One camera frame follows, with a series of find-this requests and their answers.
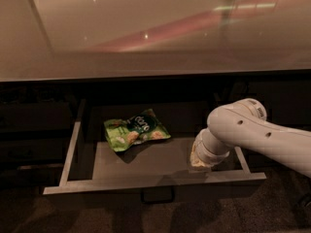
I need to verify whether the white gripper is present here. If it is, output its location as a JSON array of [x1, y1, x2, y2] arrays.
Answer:
[[190, 128, 231, 169]]

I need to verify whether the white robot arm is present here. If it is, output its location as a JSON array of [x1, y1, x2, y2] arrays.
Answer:
[[190, 98, 311, 178]]

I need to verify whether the green snack bag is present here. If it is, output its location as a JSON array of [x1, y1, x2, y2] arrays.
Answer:
[[104, 109, 171, 152]]

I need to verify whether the grey cabinet door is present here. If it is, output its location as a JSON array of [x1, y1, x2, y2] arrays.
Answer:
[[224, 80, 311, 131]]

